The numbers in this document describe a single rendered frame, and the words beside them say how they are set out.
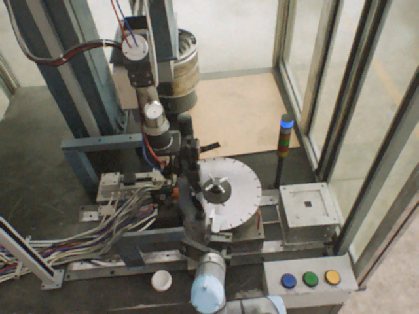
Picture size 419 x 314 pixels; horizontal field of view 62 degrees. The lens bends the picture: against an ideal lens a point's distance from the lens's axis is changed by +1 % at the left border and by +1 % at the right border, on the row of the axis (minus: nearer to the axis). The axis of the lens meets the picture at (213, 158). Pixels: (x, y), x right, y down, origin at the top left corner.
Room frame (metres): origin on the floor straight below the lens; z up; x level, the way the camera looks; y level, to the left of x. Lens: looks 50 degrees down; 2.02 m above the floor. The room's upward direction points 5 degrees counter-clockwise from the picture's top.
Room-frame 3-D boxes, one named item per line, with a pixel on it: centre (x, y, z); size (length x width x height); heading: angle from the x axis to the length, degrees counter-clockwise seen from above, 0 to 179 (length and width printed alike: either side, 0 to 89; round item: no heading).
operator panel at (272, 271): (0.43, -0.28, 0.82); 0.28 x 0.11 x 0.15; 90
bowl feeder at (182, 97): (1.52, 0.18, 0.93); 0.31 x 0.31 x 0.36
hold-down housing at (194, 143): (0.72, 0.07, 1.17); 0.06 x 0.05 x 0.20; 81
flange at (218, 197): (0.75, 0.00, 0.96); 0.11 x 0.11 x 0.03
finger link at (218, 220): (0.56, 0.00, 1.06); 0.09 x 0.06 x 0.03; 172
